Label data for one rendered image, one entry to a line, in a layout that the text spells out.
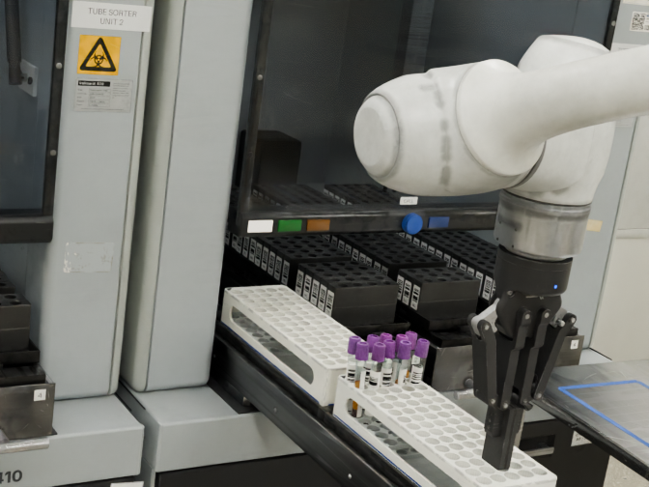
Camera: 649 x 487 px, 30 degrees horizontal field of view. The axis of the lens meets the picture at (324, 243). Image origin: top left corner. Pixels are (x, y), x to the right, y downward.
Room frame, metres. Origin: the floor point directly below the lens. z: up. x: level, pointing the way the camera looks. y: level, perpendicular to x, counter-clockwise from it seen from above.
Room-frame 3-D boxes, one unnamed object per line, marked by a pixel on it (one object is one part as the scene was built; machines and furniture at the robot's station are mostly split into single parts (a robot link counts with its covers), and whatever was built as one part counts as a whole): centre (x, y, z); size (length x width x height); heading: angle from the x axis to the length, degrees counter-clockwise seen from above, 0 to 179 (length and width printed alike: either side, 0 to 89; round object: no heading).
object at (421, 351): (1.37, -0.13, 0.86); 0.02 x 0.02 x 0.11
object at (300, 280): (1.76, -0.02, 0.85); 0.12 x 0.02 x 0.06; 124
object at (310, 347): (1.53, 0.01, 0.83); 0.30 x 0.10 x 0.06; 32
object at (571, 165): (1.17, -0.20, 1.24); 0.13 x 0.11 x 0.16; 129
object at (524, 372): (1.18, -0.22, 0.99); 0.04 x 0.01 x 0.11; 32
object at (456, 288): (1.77, -0.19, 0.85); 0.12 x 0.02 x 0.06; 122
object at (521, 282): (1.17, -0.21, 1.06); 0.08 x 0.07 x 0.09; 122
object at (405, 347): (1.36, -0.11, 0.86); 0.02 x 0.02 x 0.11
